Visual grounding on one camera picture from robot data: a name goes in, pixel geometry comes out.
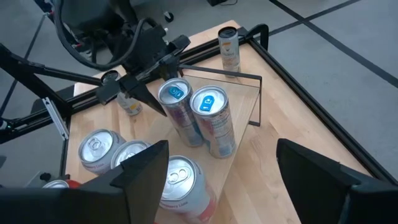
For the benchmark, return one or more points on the silver aluminium extrusion post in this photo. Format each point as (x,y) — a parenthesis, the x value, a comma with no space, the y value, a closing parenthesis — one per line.
(56,118)

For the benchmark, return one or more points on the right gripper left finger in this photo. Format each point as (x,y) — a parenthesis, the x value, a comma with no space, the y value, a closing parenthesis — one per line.
(109,202)

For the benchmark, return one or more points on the silver blue slim can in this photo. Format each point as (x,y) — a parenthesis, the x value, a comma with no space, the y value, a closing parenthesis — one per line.
(211,121)
(180,115)

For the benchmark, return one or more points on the silver red Spindrift can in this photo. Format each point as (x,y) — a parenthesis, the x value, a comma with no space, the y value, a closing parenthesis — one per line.
(186,189)
(98,149)
(130,152)

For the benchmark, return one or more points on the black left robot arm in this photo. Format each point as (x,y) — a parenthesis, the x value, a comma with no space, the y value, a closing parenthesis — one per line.
(93,15)

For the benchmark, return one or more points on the white Celsius slim can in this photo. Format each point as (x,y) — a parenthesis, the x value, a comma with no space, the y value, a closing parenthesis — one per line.
(130,107)
(230,53)

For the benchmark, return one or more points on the black caster wheel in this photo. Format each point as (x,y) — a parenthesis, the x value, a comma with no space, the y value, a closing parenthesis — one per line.
(168,16)

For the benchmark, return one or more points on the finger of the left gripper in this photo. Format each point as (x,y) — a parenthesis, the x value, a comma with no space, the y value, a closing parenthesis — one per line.
(133,90)
(172,68)

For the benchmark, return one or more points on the wooden shelf with black legs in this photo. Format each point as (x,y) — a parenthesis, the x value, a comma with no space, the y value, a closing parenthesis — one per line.
(242,99)

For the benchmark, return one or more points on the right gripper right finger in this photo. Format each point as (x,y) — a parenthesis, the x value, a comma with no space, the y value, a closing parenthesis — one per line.
(335,196)

